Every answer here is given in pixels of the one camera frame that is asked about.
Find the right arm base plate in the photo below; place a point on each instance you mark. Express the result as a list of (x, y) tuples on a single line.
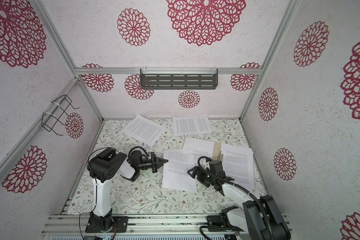
[(221, 220)]

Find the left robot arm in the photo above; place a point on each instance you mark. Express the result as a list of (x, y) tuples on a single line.
[(107, 163)]

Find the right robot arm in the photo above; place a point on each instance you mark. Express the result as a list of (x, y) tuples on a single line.
[(259, 217)]

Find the black wire wall rack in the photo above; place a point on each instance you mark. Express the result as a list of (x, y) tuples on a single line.
[(52, 118)]

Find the grey slotted wall shelf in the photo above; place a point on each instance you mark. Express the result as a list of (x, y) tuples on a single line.
[(179, 79)]

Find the aluminium front rail frame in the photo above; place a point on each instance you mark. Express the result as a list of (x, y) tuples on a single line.
[(75, 225)]

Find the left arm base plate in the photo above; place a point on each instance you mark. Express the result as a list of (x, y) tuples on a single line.
[(106, 224)]

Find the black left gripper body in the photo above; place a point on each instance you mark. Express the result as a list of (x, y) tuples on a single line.
[(146, 164)]

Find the beige paper folder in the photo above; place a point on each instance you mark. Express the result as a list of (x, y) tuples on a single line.
[(217, 147)]

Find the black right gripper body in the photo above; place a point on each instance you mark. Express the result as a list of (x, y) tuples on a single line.
[(205, 180)]

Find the white printed paper sheet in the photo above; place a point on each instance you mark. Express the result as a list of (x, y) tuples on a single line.
[(238, 163), (196, 148)]

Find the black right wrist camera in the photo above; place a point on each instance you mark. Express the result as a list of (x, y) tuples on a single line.
[(215, 169)]

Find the metal folder clip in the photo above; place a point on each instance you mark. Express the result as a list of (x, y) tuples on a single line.
[(220, 155)]

